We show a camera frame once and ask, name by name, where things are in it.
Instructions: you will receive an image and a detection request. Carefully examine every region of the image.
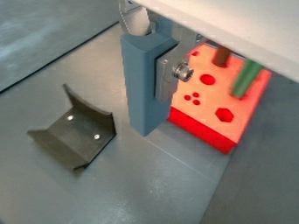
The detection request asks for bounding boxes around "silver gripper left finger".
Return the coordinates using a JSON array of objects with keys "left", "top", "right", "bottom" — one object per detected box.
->
[{"left": 118, "top": 0, "right": 150, "bottom": 36}]

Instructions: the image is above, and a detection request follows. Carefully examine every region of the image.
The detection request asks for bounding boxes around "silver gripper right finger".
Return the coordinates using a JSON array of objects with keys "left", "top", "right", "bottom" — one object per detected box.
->
[{"left": 154, "top": 24, "right": 206, "bottom": 102}]

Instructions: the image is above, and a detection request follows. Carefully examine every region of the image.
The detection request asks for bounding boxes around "red wooden peg board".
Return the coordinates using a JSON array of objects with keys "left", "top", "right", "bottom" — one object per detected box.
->
[{"left": 168, "top": 45, "right": 271, "bottom": 154}]

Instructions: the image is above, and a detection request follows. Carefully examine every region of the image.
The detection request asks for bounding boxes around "brown cylinder peg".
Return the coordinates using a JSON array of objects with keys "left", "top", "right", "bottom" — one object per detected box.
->
[{"left": 212, "top": 45, "right": 231, "bottom": 67}]

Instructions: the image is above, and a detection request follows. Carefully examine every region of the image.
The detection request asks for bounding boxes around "green star peg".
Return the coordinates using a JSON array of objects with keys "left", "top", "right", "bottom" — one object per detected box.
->
[{"left": 231, "top": 59, "right": 263, "bottom": 99}]

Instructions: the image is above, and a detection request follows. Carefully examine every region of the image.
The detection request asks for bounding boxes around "black curved holder stand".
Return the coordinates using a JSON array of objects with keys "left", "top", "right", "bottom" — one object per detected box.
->
[{"left": 28, "top": 84, "right": 117, "bottom": 171}]

